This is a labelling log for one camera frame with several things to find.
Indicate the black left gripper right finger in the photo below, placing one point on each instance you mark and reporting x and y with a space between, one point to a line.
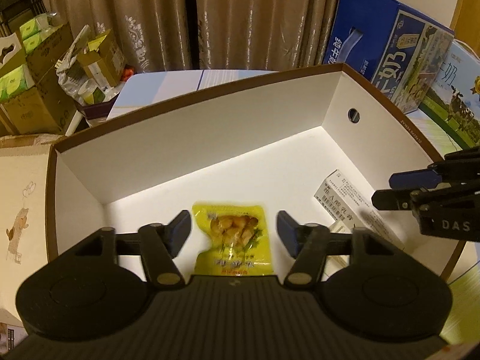
307 245

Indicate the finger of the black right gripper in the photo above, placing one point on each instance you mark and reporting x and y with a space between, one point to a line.
424 178
401 200

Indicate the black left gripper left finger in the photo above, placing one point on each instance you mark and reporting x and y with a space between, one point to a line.
159 245

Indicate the yellow snack packet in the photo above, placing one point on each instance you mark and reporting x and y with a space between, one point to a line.
239 240

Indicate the white paper medicine box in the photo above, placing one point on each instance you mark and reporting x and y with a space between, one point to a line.
345 203

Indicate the light blue milk carton box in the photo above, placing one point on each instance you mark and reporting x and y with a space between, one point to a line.
452 101

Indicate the brown cardboard storage box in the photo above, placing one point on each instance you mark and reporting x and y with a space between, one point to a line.
267 140

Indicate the dark blue milk carton box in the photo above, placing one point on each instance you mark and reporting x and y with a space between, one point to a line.
397 48

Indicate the checkered bed sheet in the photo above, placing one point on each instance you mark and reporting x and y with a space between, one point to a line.
144 89

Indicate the cream bedding with dog print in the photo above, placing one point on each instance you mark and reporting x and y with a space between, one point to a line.
23 231

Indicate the cardboard box with tissue packs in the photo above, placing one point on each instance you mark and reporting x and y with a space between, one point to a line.
32 101

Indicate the small open cardboard box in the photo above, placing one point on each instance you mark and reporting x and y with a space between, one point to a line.
103 60

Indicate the crumpled grey plastic bag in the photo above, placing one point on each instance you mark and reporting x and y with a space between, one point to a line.
70 73

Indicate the brown patterned curtain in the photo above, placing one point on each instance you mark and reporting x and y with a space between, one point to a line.
166 35

